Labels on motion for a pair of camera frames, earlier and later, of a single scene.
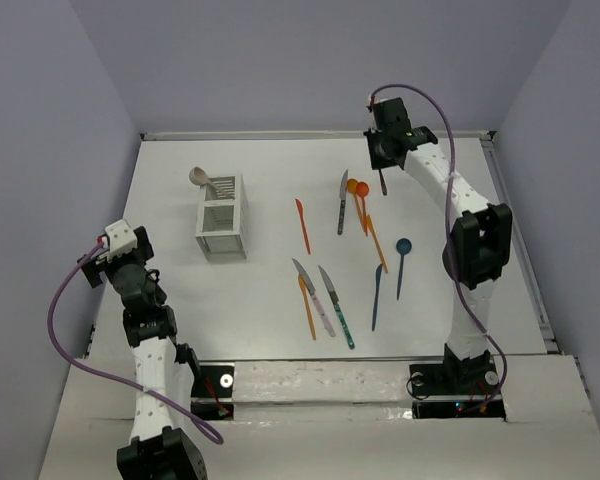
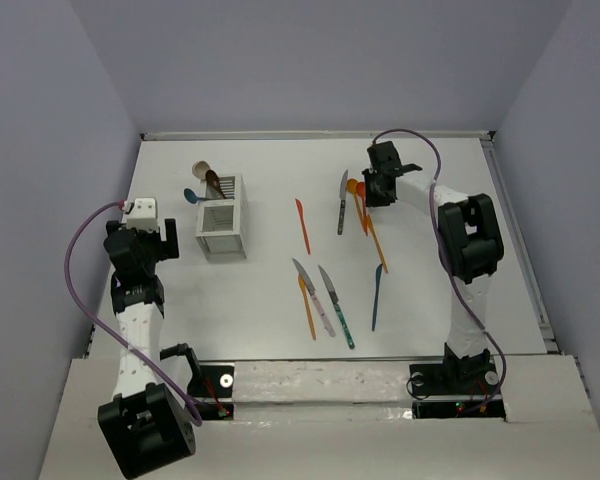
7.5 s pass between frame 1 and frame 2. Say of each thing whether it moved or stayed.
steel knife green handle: stayed
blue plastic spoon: moved
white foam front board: stayed
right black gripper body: moved
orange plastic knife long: stayed
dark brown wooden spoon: moved
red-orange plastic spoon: stayed
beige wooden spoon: moved
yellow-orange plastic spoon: stayed
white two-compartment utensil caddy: stayed
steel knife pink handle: stayed
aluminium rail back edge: stayed
